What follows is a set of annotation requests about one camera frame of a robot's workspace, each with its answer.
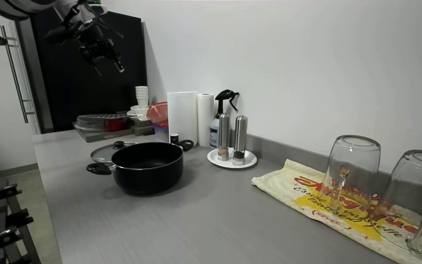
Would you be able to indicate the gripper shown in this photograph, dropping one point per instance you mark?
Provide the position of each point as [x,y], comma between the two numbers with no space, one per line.
[91,36]

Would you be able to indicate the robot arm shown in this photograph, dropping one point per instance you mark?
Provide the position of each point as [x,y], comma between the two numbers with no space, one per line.
[17,8]

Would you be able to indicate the glass pot lid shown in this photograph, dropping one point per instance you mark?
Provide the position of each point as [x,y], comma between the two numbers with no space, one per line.
[104,153]

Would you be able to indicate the black cooking pot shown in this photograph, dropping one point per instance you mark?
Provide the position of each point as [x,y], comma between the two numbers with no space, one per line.
[147,168]

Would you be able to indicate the black panel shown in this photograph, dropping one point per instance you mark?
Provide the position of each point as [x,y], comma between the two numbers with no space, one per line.
[68,95]

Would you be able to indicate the stack of white paper cups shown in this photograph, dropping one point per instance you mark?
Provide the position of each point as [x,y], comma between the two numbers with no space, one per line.
[141,96]

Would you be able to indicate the stack of white bowls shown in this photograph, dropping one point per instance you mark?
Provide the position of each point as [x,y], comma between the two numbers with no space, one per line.
[139,110]

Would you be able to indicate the clear plastic cover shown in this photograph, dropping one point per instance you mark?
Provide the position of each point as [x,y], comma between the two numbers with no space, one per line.
[90,121]

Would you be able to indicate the red cup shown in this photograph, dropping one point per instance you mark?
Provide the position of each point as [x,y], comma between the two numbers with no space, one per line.
[116,125]

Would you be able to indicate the red plastic bowl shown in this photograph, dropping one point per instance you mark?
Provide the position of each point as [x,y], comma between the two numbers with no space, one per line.
[158,112]

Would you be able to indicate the grey tray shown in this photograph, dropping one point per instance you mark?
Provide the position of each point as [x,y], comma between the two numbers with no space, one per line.
[95,135]

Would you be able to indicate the stack of grey boxes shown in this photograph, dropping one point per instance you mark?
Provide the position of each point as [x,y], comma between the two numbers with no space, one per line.
[141,126]

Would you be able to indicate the wide white paper towel roll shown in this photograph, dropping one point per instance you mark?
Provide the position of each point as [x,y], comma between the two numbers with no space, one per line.
[182,116]

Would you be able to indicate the small black bottle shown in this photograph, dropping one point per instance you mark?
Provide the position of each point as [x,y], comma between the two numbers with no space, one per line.
[174,138]

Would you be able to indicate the narrow white paper towel roll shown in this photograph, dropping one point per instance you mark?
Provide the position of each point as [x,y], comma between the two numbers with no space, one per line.
[205,119]

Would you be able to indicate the spray bottle with black trigger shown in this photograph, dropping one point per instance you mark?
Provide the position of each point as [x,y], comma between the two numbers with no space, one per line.
[214,128]

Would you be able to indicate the steel salt grinder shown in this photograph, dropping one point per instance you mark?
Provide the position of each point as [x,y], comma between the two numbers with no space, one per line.
[224,134]

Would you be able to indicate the steel pepper grinder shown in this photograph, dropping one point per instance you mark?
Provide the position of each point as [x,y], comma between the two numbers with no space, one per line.
[240,137]

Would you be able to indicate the white plate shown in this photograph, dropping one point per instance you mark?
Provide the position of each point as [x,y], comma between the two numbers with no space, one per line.
[249,160]

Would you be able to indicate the printed cream dish towel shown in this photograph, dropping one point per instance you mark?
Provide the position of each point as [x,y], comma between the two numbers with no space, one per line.
[306,194]

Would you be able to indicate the glass beer mug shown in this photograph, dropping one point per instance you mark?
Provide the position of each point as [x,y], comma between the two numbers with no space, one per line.
[354,165]
[416,190]

